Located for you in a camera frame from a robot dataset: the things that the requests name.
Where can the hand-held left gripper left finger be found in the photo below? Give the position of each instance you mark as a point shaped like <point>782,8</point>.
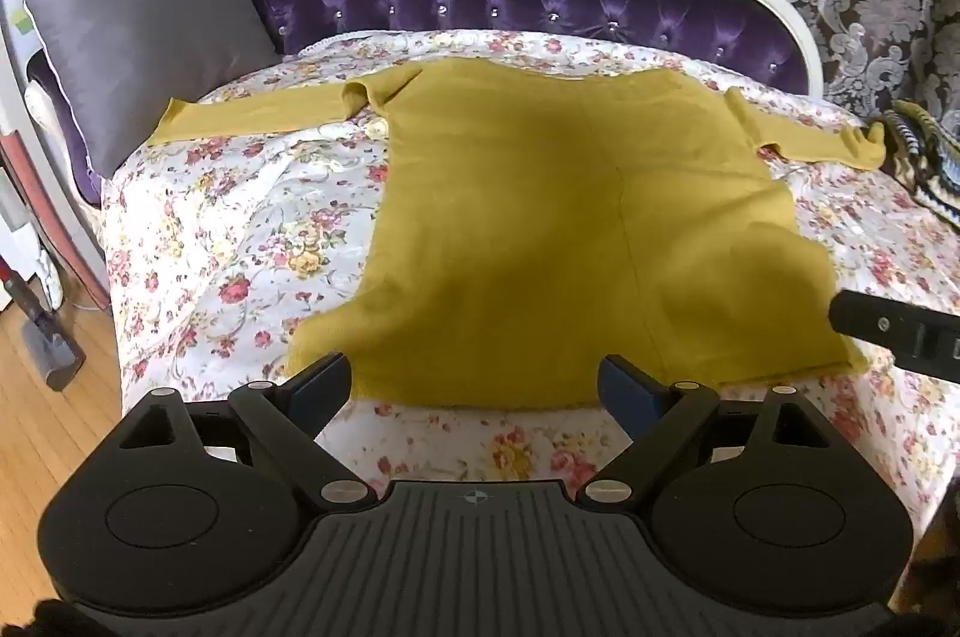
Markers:
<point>324,383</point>

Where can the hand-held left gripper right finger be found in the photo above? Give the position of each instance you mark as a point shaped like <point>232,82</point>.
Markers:
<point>627,388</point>

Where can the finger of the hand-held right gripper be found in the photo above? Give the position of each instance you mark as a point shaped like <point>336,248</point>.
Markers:
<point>892,328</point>

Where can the mustard yellow sweater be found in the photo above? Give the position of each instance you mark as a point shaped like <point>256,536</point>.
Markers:
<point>540,217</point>

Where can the floral bedspread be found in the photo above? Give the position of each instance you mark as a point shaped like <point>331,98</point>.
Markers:
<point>225,247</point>

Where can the striped knitted cloth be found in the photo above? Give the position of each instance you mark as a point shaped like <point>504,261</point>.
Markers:
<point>926,157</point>

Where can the stick vacuum cleaner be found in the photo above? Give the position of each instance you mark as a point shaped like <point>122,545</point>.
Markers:
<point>45,329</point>

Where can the grey pillow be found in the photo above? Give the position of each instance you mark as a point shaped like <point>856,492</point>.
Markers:
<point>142,30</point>

